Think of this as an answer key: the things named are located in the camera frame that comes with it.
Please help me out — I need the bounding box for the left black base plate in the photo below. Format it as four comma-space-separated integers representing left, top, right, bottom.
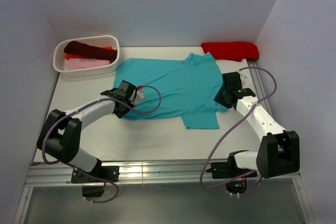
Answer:
70, 166, 120, 202

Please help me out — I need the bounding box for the aluminium right side rail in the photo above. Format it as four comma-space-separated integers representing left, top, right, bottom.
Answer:
246, 59, 280, 141

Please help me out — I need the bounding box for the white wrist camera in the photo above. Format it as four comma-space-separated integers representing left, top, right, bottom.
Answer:
238, 71, 248, 81
131, 89, 145, 106

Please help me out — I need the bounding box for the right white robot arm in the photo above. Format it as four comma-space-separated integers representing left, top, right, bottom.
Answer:
207, 72, 300, 179

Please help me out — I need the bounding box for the white plastic basket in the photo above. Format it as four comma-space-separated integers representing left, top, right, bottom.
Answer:
53, 35, 120, 78

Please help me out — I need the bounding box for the dark red rolled shirt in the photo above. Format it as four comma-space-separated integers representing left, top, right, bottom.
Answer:
64, 40, 118, 61

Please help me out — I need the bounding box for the teal t shirt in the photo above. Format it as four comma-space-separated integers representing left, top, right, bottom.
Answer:
113, 53, 227, 130

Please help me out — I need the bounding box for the aluminium front rail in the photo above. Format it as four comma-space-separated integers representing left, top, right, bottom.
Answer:
14, 160, 316, 223

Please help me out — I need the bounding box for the aluminium rail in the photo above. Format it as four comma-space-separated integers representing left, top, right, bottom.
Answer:
14, 160, 316, 223
246, 59, 280, 141

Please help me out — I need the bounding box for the orange rolled shirt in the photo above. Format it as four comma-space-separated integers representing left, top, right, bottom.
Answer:
64, 46, 114, 60

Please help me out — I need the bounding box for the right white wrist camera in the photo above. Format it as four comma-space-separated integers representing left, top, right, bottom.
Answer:
238, 71, 248, 81

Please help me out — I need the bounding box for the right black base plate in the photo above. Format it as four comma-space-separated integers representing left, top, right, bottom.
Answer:
206, 161, 258, 196

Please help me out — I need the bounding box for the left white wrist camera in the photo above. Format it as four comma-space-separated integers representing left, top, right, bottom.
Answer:
131, 89, 145, 106

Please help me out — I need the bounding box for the pink rolled shirt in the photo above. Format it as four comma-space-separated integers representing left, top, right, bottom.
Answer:
66, 58, 110, 70

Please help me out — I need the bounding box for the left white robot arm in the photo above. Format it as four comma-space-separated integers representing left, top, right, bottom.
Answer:
37, 81, 145, 182

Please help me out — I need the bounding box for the red folded t shirt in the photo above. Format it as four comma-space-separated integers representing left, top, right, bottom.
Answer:
201, 41, 259, 62

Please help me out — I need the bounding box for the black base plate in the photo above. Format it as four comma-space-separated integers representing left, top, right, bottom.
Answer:
206, 161, 258, 196
70, 166, 120, 202

